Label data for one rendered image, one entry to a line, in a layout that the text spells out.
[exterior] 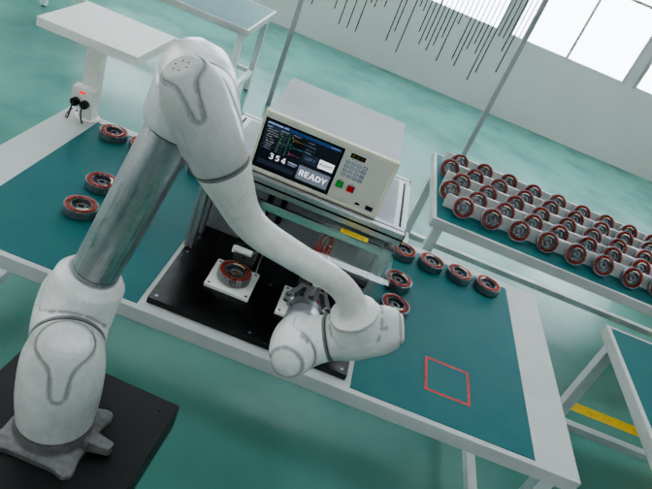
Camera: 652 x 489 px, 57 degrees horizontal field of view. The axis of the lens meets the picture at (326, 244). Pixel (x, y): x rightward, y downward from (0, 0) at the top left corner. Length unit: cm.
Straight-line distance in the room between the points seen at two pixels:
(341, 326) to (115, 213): 50
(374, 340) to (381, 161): 74
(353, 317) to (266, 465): 140
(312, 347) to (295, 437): 141
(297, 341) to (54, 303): 51
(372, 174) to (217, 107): 97
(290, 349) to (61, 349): 43
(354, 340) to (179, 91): 60
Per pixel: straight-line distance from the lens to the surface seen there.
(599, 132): 870
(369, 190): 187
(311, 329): 126
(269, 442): 259
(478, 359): 223
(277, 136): 186
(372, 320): 122
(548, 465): 205
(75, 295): 133
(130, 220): 123
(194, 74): 94
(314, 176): 188
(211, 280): 194
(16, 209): 215
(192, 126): 95
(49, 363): 122
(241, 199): 103
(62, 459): 137
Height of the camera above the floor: 198
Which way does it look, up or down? 31 degrees down
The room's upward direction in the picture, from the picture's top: 24 degrees clockwise
